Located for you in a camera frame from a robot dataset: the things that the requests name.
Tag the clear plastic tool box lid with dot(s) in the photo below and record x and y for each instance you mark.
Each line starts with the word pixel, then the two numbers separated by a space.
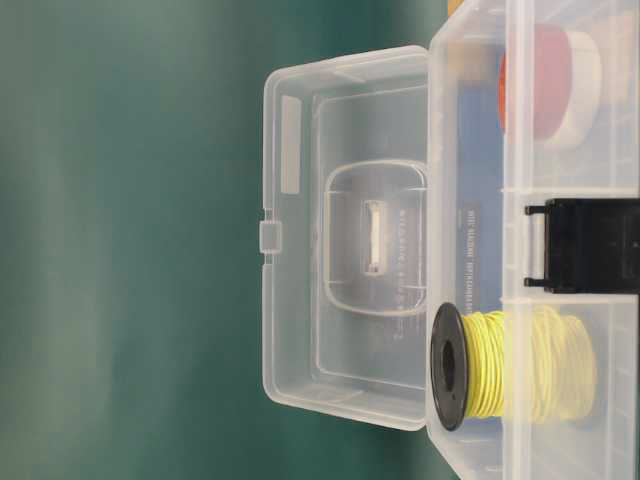
pixel 344 236

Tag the blue labelled box inside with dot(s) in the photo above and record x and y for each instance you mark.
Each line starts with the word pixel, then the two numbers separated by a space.
pixel 479 201

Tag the clear plastic tool box base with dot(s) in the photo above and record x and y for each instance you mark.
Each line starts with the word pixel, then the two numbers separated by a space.
pixel 533 223

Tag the black tool box latch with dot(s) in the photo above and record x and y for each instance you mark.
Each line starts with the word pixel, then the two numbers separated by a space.
pixel 591 246

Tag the red and white tape roll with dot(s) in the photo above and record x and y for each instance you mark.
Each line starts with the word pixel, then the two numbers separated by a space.
pixel 568 84

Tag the yellow wire spool black flange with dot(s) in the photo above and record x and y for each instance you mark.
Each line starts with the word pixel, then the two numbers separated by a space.
pixel 470 374

